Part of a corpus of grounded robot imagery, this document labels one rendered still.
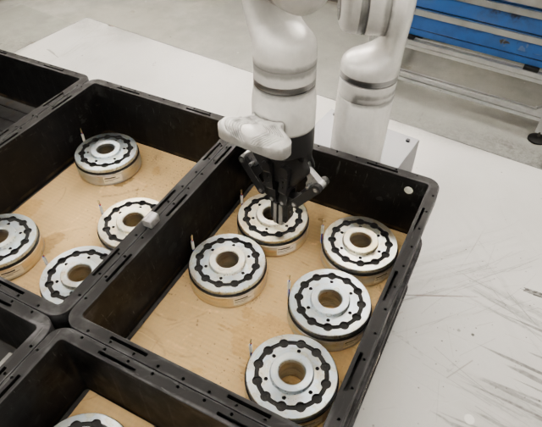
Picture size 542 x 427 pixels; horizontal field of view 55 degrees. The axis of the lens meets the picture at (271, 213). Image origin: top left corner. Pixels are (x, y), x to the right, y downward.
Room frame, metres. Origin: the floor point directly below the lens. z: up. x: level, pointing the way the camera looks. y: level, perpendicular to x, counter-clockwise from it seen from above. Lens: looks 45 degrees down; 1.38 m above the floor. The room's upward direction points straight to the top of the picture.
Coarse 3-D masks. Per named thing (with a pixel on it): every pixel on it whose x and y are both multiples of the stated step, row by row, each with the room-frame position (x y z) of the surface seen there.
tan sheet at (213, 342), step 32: (256, 192) 0.61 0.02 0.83; (224, 224) 0.54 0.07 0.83; (320, 224) 0.54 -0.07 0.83; (288, 256) 0.48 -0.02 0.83; (320, 256) 0.48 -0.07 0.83; (160, 320) 0.37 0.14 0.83; (192, 320) 0.37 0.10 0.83; (224, 320) 0.37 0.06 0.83; (256, 320) 0.37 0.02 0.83; (160, 352) 0.32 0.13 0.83; (192, 352) 0.32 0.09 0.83; (224, 352) 0.32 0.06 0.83; (352, 352) 0.32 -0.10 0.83; (224, 384) 0.28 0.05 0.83
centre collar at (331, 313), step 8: (320, 288) 0.39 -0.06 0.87; (328, 288) 0.39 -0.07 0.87; (336, 288) 0.39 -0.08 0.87; (312, 296) 0.38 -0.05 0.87; (344, 296) 0.38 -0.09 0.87; (312, 304) 0.37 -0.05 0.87; (320, 304) 0.37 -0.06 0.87; (344, 304) 0.37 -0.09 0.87; (320, 312) 0.36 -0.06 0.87; (328, 312) 0.36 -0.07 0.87; (336, 312) 0.36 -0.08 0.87; (344, 312) 0.36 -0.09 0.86
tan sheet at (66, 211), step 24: (72, 168) 0.67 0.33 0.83; (144, 168) 0.67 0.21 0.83; (168, 168) 0.67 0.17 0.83; (48, 192) 0.61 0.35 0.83; (72, 192) 0.61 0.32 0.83; (96, 192) 0.61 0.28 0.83; (120, 192) 0.61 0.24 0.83; (144, 192) 0.61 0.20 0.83; (168, 192) 0.61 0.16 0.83; (48, 216) 0.56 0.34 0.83; (72, 216) 0.56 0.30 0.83; (96, 216) 0.56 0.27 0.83; (48, 240) 0.51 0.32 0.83; (72, 240) 0.51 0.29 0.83; (96, 240) 0.51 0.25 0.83
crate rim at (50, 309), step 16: (96, 80) 0.78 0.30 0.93; (144, 96) 0.73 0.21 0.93; (48, 112) 0.69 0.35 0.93; (192, 112) 0.69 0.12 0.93; (208, 112) 0.69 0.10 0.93; (32, 128) 0.65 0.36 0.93; (0, 144) 0.60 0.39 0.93; (224, 144) 0.60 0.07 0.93; (208, 160) 0.57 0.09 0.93; (192, 176) 0.53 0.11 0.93; (176, 192) 0.50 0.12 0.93; (160, 208) 0.47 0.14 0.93; (128, 240) 0.41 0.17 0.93; (112, 256) 0.39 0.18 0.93; (96, 272) 0.37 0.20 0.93; (0, 288) 0.34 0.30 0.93; (16, 288) 0.34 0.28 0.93; (80, 288) 0.34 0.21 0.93; (32, 304) 0.32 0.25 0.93; (48, 304) 0.32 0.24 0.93; (64, 304) 0.32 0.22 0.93; (64, 320) 0.31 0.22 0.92
